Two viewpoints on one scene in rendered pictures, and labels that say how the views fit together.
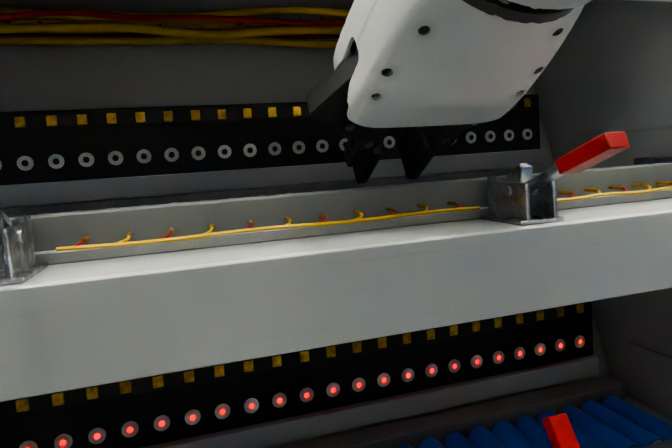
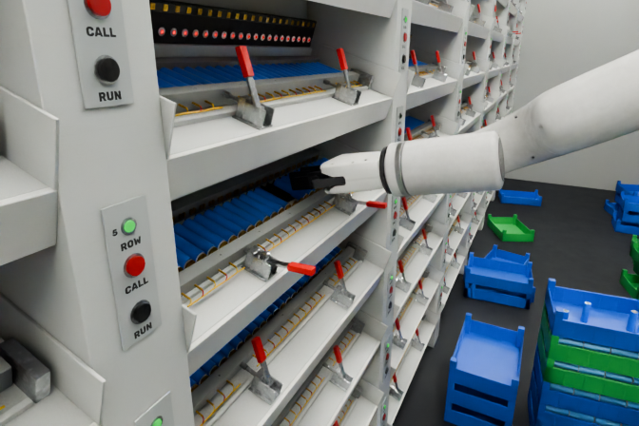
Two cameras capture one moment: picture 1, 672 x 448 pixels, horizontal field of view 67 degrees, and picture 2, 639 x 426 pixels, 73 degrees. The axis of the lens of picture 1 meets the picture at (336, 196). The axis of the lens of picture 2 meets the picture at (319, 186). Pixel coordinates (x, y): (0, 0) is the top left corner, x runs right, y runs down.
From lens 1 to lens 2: 0.59 m
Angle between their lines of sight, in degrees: 55
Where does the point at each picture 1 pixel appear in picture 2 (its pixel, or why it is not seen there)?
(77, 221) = (257, 240)
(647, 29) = not seen: hidden behind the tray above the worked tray
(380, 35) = (358, 187)
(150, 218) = (271, 232)
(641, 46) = not seen: hidden behind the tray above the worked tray
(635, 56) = not seen: hidden behind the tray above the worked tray
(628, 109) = (349, 138)
